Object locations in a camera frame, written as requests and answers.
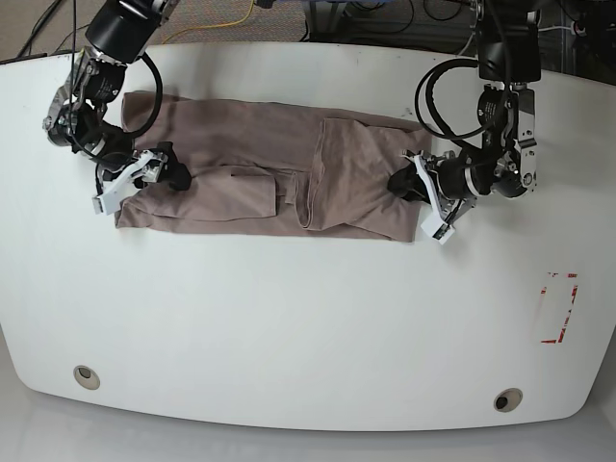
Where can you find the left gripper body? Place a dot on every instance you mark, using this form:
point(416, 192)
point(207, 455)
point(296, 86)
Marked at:
point(426, 192)

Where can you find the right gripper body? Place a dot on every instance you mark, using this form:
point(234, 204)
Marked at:
point(152, 163)

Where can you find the mauve t-shirt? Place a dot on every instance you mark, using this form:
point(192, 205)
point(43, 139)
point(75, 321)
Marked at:
point(271, 169)

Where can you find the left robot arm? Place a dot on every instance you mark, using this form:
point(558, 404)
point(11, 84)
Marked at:
point(507, 58)

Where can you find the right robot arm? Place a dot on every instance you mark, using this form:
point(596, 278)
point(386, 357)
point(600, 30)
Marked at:
point(117, 37)

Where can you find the red tape rectangle marking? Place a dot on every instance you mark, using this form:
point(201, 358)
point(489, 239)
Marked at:
point(557, 301)

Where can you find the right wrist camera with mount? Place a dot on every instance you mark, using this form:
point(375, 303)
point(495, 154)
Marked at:
point(110, 183)

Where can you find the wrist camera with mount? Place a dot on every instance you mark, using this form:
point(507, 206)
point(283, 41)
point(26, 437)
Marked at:
point(110, 183)
point(444, 212)

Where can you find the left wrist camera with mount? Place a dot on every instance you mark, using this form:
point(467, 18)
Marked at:
point(444, 212)

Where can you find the left table cable grommet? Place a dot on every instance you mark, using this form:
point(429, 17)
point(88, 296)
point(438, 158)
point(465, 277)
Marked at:
point(86, 378)

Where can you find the table cable grommet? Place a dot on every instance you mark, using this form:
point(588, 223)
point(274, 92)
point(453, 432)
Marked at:
point(86, 378)
point(508, 400)

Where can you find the right table cable grommet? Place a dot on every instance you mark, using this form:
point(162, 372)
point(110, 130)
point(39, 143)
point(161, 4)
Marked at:
point(508, 400)

